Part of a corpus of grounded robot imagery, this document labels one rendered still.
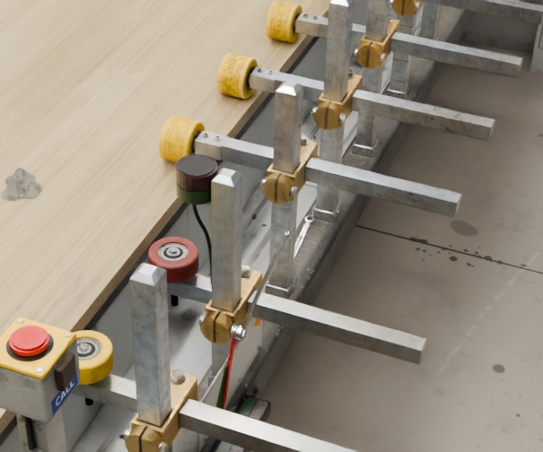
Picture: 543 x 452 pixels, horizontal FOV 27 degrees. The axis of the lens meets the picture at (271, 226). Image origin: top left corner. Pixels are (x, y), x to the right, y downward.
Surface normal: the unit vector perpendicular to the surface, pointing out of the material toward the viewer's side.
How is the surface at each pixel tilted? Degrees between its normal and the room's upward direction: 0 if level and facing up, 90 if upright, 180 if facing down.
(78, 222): 0
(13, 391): 90
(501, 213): 0
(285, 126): 90
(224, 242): 90
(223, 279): 90
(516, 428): 0
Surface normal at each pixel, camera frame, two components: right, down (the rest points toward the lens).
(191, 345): 0.03, -0.79
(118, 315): 0.93, 0.25
